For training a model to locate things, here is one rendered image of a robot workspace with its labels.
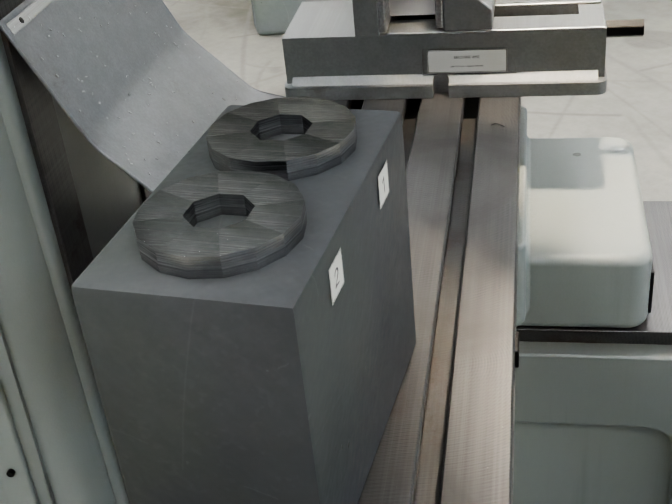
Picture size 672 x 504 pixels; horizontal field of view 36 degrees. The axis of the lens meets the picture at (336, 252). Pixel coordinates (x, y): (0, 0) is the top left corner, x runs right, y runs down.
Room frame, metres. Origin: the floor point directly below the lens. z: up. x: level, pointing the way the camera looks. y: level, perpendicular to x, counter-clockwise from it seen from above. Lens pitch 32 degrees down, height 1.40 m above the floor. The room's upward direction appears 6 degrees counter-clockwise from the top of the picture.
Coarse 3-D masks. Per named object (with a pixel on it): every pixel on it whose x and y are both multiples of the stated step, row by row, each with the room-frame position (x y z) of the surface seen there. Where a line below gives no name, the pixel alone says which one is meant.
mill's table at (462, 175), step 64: (448, 128) 0.95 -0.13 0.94; (512, 128) 0.94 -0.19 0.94; (448, 192) 0.82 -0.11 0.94; (512, 192) 0.81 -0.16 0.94; (448, 256) 0.75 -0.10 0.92; (512, 256) 0.70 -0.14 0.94; (448, 320) 0.66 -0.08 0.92; (512, 320) 0.62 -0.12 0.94; (448, 384) 0.58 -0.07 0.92; (512, 384) 0.54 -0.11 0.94; (384, 448) 0.49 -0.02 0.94; (448, 448) 0.49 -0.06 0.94; (512, 448) 0.49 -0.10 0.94
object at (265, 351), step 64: (256, 128) 0.57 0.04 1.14; (320, 128) 0.56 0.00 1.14; (384, 128) 0.57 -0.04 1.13; (192, 192) 0.49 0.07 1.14; (256, 192) 0.48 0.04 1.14; (320, 192) 0.50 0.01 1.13; (384, 192) 0.54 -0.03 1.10; (128, 256) 0.45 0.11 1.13; (192, 256) 0.43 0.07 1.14; (256, 256) 0.43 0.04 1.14; (320, 256) 0.44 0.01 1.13; (384, 256) 0.54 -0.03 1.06; (128, 320) 0.42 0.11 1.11; (192, 320) 0.41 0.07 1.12; (256, 320) 0.40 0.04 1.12; (320, 320) 0.42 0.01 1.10; (384, 320) 0.53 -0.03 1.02; (128, 384) 0.43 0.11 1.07; (192, 384) 0.41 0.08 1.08; (256, 384) 0.40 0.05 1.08; (320, 384) 0.41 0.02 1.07; (384, 384) 0.51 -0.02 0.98; (128, 448) 0.43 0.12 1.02; (192, 448) 0.42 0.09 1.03; (256, 448) 0.40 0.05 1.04; (320, 448) 0.40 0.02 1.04
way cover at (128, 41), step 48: (48, 0) 1.04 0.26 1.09; (96, 0) 1.12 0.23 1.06; (144, 0) 1.21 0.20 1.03; (48, 48) 0.99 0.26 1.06; (96, 48) 1.06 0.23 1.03; (144, 48) 1.14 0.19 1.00; (192, 48) 1.22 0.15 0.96; (96, 96) 1.00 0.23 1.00; (144, 96) 1.07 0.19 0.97; (192, 96) 1.13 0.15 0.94; (240, 96) 1.19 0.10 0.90; (96, 144) 0.94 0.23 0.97; (144, 144) 0.99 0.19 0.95; (192, 144) 1.04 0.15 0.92
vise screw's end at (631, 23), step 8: (608, 24) 1.06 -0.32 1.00; (616, 24) 1.06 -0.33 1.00; (624, 24) 1.05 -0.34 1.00; (632, 24) 1.05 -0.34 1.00; (640, 24) 1.05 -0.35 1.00; (608, 32) 1.05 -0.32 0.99; (616, 32) 1.05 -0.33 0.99; (624, 32) 1.05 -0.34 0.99; (632, 32) 1.05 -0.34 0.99; (640, 32) 1.05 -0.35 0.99
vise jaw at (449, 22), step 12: (444, 0) 1.04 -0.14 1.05; (456, 0) 1.04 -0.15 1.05; (468, 0) 1.03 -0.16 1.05; (480, 0) 1.03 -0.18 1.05; (492, 0) 1.05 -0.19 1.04; (444, 12) 1.04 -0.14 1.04; (456, 12) 1.04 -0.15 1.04; (468, 12) 1.03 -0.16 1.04; (480, 12) 1.03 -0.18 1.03; (492, 12) 1.03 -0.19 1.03; (444, 24) 1.04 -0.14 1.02; (456, 24) 1.04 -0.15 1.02; (468, 24) 1.03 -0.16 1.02; (480, 24) 1.03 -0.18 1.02; (492, 24) 1.03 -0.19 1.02
